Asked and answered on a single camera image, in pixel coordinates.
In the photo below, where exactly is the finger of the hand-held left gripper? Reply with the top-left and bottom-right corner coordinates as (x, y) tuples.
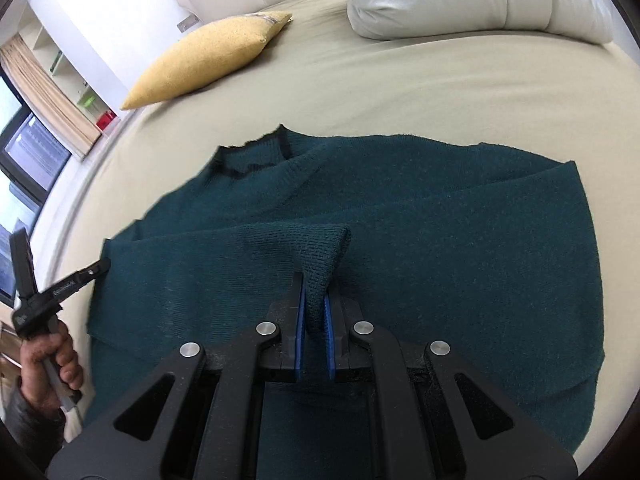
(49, 257), (112, 306)

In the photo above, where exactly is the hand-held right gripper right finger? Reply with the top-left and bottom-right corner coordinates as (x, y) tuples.
(324, 292), (579, 480)

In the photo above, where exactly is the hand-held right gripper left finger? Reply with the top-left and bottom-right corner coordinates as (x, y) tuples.
(47, 271), (307, 480)

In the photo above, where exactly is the dark green knit sweater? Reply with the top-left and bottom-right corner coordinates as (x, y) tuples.
(86, 124), (607, 480)

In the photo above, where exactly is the person's left forearm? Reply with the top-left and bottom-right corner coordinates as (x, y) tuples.
(0, 387), (68, 466)

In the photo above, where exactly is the person's left hand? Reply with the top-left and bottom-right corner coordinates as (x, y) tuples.
(19, 319), (85, 413)

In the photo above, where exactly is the window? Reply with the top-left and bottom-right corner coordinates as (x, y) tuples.
(0, 72), (72, 306)

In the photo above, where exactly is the beige curtain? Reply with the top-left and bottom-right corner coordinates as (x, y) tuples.
(0, 35), (101, 158)

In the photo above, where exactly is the yellow pillow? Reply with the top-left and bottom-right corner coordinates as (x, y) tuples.
(120, 10), (293, 111)

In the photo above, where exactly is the bed with beige sheet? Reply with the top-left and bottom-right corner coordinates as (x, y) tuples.
(30, 0), (637, 467)

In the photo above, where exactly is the white wall shelf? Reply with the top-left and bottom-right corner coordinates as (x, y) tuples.
(20, 5), (121, 136)

